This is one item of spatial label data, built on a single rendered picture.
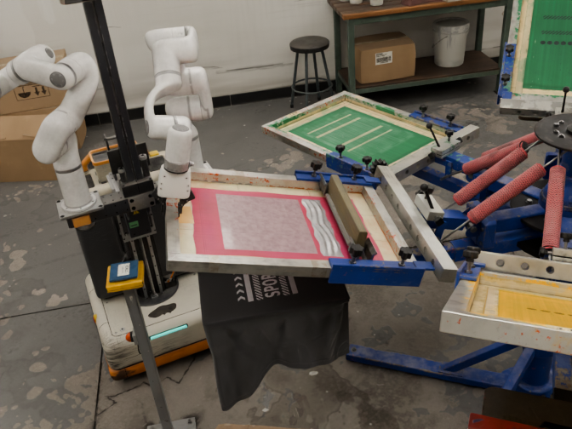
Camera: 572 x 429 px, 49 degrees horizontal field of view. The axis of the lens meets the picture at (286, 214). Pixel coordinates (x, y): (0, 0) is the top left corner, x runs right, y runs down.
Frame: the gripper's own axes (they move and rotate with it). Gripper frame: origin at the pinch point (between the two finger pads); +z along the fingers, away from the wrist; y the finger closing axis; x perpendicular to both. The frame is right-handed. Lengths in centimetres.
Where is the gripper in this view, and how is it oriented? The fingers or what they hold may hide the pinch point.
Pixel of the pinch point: (171, 209)
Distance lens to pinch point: 204.3
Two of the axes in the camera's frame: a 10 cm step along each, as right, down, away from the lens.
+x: 1.7, 5.3, -8.3
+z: -1.8, 8.5, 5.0
